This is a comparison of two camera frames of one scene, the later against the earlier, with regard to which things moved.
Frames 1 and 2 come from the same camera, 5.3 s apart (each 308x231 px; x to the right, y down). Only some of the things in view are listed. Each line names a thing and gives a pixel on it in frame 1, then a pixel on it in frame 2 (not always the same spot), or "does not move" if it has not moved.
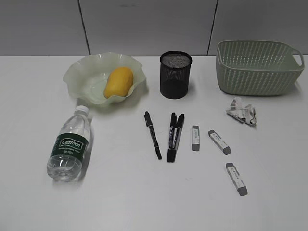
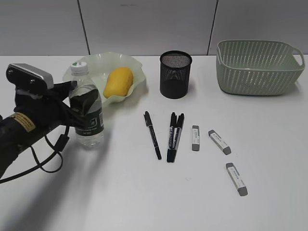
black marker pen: (149, 124) does not move
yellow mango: (119, 82) does not move
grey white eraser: (195, 138) does not move
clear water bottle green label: (65, 161) -> (85, 100)
